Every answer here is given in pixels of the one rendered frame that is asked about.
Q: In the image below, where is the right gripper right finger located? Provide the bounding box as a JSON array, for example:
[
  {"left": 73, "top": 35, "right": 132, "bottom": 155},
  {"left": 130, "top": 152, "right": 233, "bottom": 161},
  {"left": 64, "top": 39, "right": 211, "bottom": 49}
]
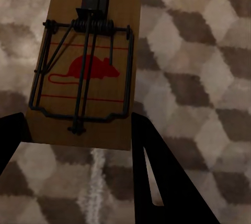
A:
[{"left": 131, "top": 112, "right": 220, "bottom": 224}]

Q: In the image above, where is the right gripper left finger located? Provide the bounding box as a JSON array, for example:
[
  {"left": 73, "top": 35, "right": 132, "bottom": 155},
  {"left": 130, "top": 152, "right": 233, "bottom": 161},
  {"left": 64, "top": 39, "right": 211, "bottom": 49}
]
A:
[{"left": 0, "top": 112, "right": 25, "bottom": 174}]

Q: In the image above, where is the mousetrap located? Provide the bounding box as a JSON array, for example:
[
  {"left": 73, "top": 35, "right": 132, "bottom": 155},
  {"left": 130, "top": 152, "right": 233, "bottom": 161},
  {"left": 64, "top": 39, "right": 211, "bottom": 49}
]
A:
[{"left": 21, "top": 0, "right": 141, "bottom": 151}]

